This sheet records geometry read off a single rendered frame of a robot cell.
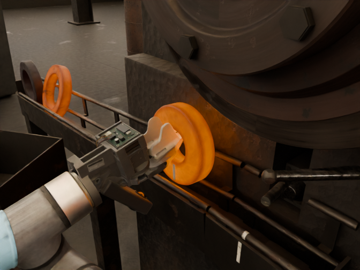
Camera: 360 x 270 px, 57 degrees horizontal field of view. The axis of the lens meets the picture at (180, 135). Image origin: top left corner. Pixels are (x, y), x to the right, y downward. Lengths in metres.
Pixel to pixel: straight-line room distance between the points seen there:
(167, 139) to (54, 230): 0.23
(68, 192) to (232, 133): 0.29
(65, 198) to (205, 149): 0.24
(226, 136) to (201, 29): 0.31
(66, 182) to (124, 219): 1.13
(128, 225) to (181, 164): 1.01
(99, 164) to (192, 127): 0.16
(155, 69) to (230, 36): 0.44
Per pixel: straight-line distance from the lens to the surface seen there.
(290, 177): 0.32
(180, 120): 0.59
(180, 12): 0.36
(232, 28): 0.32
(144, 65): 0.76
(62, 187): 0.52
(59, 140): 0.79
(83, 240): 1.58
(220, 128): 0.61
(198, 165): 0.58
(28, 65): 1.36
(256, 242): 0.51
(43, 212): 0.51
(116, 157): 0.53
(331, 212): 0.52
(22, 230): 0.51
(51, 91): 1.31
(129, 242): 1.53
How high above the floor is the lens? 1.07
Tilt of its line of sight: 27 degrees down
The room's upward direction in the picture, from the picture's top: straight up
